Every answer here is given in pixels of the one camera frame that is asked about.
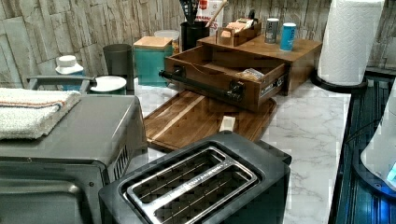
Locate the wooden cutting board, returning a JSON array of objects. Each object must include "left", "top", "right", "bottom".
[{"left": 144, "top": 91, "right": 276, "bottom": 150}]

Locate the teal canister with wooden lid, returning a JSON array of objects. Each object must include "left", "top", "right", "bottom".
[{"left": 134, "top": 36, "right": 173, "bottom": 87}]

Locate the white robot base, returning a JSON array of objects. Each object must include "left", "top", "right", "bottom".
[{"left": 353, "top": 79, "right": 395, "bottom": 200}]

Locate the silver toaster oven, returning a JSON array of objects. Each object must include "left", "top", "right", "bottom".
[{"left": 0, "top": 93, "right": 147, "bottom": 224}]

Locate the black utensil holder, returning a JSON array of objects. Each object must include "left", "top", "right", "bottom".
[{"left": 180, "top": 21, "right": 209, "bottom": 51}]

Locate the wooden spoon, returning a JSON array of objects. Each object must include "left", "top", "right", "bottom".
[{"left": 205, "top": 0, "right": 228, "bottom": 28}]

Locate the black spatula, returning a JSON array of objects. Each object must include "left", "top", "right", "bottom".
[{"left": 179, "top": 0, "right": 199, "bottom": 24}]

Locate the black two-slot toaster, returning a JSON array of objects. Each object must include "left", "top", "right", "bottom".
[{"left": 99, "top": 131, "right": 292, "bottom": 224}]

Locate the white paper towel roll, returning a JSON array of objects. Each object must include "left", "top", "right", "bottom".
[{"left": 318, "top": 0, "right": 385, "bottom": 86}]

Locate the wooden tea organizer tray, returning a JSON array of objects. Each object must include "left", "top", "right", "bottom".
[{"left": 215, "top": 19, "right": 262, "bottom": 47}]

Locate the grey shaker can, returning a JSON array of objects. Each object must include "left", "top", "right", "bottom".
[{"left": 264, "top": 18, "right": 279, "bottom": 44}]

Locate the black paper towel holder base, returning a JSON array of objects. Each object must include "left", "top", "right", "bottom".
[{"left": 310, "top": 70, "right": 368, "bottom": 94}]

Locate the grey cup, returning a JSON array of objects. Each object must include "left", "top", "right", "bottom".
[{"left": 103, "top": 44, "right": 134, "bottom": 91}]

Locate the wooden drawer with black handle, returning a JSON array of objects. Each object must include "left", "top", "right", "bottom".
[{"left": 159, "top": 45, "right": 289, "bottom": 112}]

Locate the wooden drawer cabinet box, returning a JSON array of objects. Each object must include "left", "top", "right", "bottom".
[{"left": 196, "top": 34, "right": 323, "bottom": 96}]

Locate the clear snack jar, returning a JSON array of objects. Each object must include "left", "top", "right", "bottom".
[{"left": 154, "top": 30, "right": 179, "bottom": 54}]

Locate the white striped towel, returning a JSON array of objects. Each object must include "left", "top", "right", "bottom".
[{"left": 0, "top": 88, "right": 81, "bottom": 139}]

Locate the snack packet in drawer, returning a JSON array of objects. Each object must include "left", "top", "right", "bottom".
[{"left": 235, "top": 68, "right": 264, "bottom": 81}]

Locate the blue shaker can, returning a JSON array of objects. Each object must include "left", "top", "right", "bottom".
[{"left": 280, "top": 22, "right": 296, "bottom": 51}]

